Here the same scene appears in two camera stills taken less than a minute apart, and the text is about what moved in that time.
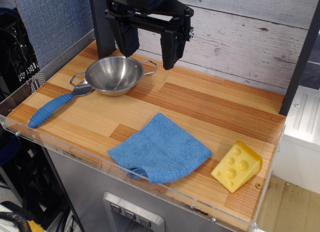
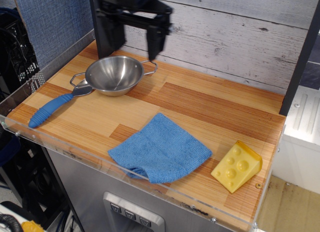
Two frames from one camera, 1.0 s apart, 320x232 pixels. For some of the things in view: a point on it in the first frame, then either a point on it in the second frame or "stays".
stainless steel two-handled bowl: [114, 76] stays
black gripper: [163, 11] → [112, 4]
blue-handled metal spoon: [83, 89] stays
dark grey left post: [105, 41] stays
